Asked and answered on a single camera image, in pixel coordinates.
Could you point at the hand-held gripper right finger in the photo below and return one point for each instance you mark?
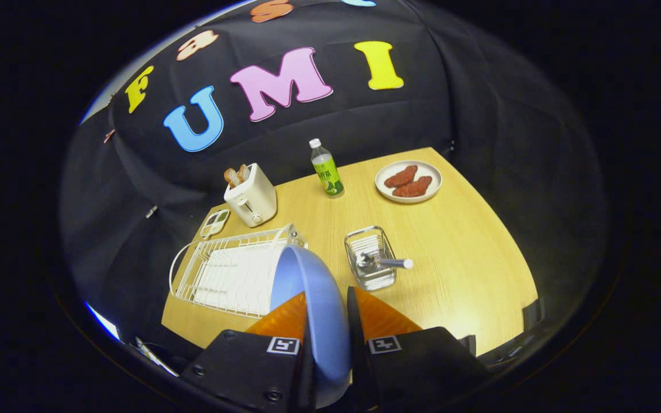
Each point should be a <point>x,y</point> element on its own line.
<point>353,327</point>

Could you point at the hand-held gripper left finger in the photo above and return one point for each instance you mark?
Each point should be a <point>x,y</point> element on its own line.
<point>238,367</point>

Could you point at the blue plate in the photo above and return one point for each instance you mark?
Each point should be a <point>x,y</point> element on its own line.
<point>319,298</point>

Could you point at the white dish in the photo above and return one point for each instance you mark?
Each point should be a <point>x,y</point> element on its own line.
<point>428,170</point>

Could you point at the computer monitor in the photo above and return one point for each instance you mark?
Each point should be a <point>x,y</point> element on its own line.
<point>102,321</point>

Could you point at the white divided snack tray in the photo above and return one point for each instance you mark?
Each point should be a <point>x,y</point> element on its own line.
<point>214,223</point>

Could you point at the red sausage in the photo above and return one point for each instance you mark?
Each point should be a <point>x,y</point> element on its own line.
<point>412,187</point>
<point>401,176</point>

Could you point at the green label drink bottle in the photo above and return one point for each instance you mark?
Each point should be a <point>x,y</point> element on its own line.
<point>327,172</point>

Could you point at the white toaster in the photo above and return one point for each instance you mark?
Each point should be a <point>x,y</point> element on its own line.
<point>253,198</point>

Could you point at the white clip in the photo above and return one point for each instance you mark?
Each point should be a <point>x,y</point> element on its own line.
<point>151,212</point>

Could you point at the toasted bread slice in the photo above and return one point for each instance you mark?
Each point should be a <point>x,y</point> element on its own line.
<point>232,178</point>
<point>244,172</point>

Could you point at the black backdrop cloth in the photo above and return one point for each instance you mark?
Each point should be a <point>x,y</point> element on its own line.
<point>422,115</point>

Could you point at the red clip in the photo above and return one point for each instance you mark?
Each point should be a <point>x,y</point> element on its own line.
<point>109,136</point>

